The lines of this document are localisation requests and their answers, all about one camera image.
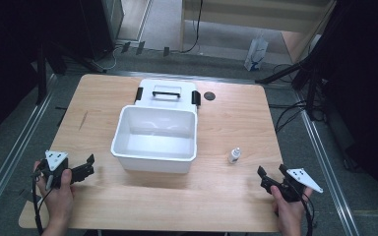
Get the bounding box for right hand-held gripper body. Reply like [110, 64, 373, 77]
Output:
[260, 167, 324, 203]

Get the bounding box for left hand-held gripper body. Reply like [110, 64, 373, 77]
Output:
[39, 149, 87, 190]

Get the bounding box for small white bottle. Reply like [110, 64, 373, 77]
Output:
[227, 147, 242, 165]

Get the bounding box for white plastic storage box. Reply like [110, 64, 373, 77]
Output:
[110, 104, 199, 175]

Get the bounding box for person's right hand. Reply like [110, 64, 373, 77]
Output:
[270, 185, 314, 230]

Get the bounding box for person's left hand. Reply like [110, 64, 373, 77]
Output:
[33, 159, 77, 226]

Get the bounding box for black metal stand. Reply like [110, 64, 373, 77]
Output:
[33, 38, 107, 106]

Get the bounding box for black tripod stand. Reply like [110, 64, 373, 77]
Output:
[255, 38, 326, 121]

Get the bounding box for white paper bag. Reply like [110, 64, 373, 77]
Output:
[243, 32, 270, 73]

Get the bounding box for dark cabinet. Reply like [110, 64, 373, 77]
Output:
[77, 0, 126, 61]

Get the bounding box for light wooden furniture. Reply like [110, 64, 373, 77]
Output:
[178, 0, 339, 64]

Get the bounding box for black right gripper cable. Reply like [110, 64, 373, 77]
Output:
[301, 193, 319, 236]

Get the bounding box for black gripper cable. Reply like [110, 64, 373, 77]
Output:
[31, 165, 54, 236]
[301, 193, 319, 236]

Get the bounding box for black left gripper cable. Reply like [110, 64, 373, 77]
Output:
[31, 165, 54, 236]

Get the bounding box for metal floor rail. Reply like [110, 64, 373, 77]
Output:
[0, 74, 59, 229]
[293, 91, 361, 236]

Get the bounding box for black floor cables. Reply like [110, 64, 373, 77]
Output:
[268, 62, 311, 134]

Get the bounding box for white lid with black handle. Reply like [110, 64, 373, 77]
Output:
[134, 78, 202, 114]

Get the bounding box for white floor cable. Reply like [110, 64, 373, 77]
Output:
[101, 44, 123, 72]

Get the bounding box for black hanging cable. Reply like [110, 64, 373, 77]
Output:
[179, 0, 205, 54]

